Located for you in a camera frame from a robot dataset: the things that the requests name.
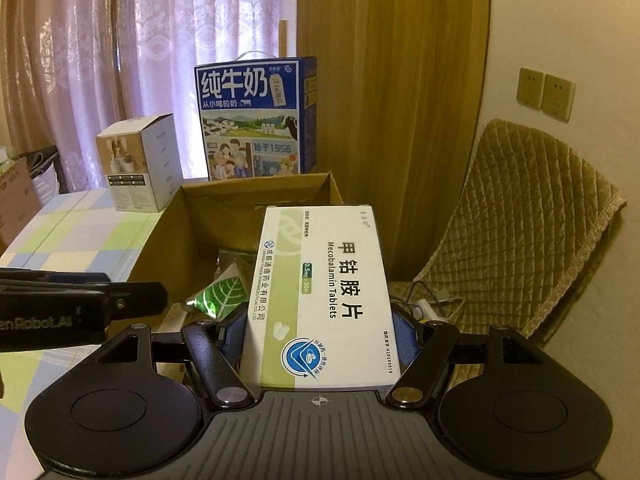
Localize green leaf-print packet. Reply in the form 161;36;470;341
186;264;251;322

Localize quilted beige chair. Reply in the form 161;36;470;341
387;119;628;391

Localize checked tablecloth desktop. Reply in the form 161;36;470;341
0;187;183;466

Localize white green-striped medicine box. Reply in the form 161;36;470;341
240;204;402;391

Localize brown cardboard flap box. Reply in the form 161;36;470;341
0;156;42;256

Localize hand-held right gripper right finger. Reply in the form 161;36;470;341
387;305;576;410

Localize brown curtain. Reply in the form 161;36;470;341
296;0;492;283

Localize sheer pink curtain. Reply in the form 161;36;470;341
0;0;301;196

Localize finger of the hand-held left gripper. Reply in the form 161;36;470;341
0;268;112;287
79;282;169;343

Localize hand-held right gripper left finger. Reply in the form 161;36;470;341
60;306;253;410

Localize grey cable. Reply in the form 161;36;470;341
400;280;466;311

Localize blue milk carton box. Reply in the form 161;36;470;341
194;51;319;182

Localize white bag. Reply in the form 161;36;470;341
32;164;63;206

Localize white humidifier product box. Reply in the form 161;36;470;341
96;114;179;213

